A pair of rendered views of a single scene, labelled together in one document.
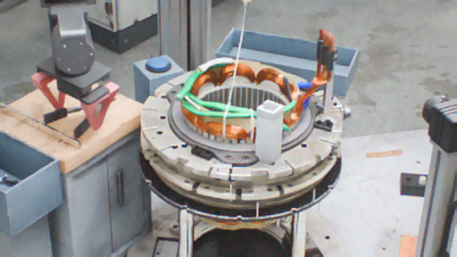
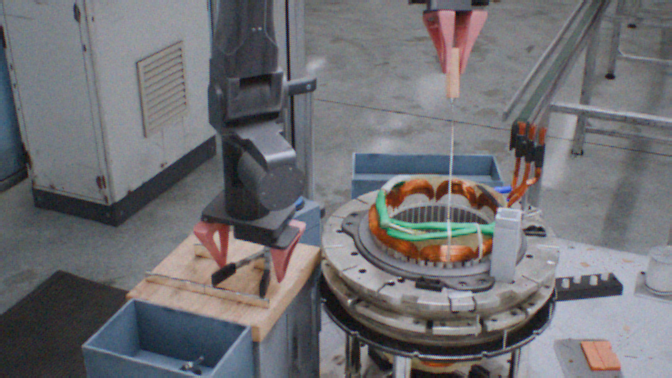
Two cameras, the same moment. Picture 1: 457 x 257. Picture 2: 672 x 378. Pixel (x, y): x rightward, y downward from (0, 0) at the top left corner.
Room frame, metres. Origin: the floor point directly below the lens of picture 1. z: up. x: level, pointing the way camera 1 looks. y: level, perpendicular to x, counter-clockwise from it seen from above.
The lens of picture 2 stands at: (0.36, 0.38, 1.67)
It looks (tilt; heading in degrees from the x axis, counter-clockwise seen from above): 27 degrees down; 344
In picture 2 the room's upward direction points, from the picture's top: straight up
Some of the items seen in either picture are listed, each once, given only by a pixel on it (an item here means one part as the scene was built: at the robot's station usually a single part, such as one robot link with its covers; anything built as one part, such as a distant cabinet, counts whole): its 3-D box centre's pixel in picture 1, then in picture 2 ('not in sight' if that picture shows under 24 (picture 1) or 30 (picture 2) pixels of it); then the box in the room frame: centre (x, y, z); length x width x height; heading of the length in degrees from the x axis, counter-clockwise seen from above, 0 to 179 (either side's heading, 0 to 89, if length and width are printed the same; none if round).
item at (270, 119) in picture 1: (270, 132); (506, 245); (1.15, -0.06, 1.14); 0.03 x 0.03 x 0.09; 57
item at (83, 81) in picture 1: (71, 56); (248, 195); (1.25, 0.24, 1.20); 0.10 x 0.07 x 0.07; 54
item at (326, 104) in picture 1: (327, 78); (523, 178); (1.29, -0.15, 1.15); 0.03 x 0.02 x 0.12; 139
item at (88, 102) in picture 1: (88, 101); (270, 248); (1.24, 0.22, 1.13); 0.07 x 0.07 x 0.09; 54
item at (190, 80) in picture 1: (198, 78); (388, 200); (1.28, 0.05, 1.15); 0.15 x 0.04 x 0.02; 147
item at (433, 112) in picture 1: (449, 120); not in sight; (0.82, -0.23, 1.37); 0.06 x 0.04 x 0.04; 26
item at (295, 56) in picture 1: (283, 115); (421, 239); (1.53, -0.11, 0.92); 0.25 x 0.11 x 0.28; 72
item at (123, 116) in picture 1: (68, 119); (228, 277); (1.30, 0.26, 1.05); 0.20 x 0.19 x 0.02; 144
